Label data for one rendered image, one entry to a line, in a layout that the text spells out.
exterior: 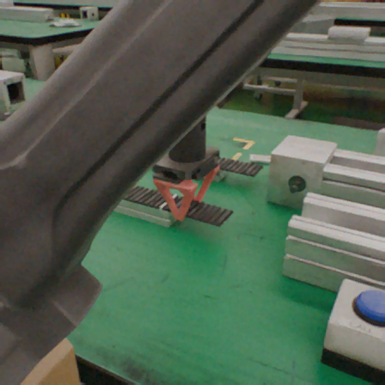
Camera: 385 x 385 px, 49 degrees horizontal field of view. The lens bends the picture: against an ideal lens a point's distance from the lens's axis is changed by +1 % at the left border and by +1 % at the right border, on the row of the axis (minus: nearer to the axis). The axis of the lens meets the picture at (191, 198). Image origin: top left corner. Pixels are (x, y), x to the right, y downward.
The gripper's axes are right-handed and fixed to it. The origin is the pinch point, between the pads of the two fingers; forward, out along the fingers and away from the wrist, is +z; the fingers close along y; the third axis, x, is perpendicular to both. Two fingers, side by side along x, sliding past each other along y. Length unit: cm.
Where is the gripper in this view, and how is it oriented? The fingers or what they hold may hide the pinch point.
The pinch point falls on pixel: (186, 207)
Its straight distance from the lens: 67.4
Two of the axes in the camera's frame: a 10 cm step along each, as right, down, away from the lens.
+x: -8.7, -2.3, 4.3
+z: 0.0, 8.8, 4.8
